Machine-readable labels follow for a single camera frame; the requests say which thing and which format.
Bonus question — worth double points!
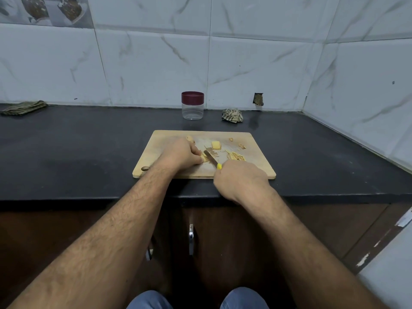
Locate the person's left hand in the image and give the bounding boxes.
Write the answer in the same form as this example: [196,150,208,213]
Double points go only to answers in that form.
[156,136,204,178]

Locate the person's right hand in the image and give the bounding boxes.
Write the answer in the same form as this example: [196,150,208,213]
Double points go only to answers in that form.
[213,159,271,206]

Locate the wooden cutting board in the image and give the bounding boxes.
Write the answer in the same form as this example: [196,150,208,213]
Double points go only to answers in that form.
[132,130,277,180]

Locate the yellow handled knife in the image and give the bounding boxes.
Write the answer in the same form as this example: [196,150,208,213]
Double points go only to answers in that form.
[203,148,224,170]

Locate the clear jar maroon lid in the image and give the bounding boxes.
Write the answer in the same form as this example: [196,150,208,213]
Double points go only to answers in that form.
[181,91,205,120]

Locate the person's left forearm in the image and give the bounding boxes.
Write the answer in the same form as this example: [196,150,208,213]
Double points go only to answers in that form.
[6,160,177,309]

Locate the person's right forearm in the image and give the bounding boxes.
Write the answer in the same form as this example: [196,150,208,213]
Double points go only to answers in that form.
[243,187,387,309]

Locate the small ginger peel scraps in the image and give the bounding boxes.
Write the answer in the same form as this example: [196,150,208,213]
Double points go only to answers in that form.
[227,137,247,151]

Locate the black countertop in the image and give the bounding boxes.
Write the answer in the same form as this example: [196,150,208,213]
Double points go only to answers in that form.
[0,104,412,202]

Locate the person's blue clothing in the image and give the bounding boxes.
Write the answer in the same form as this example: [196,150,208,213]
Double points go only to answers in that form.
[125,286,271,309]

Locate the crumpled patterned cloth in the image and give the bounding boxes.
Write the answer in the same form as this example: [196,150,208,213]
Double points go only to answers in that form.
[221,108,244,124]

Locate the brown wooden cabinet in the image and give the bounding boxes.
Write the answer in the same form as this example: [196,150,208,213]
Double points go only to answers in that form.
[0,197,412,309]

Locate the folded green cloth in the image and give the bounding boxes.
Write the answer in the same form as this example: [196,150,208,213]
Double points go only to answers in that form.
[0,100,48,116]

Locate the decorative picture tiles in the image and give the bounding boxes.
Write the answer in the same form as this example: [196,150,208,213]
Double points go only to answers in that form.
[0,0,95,30]

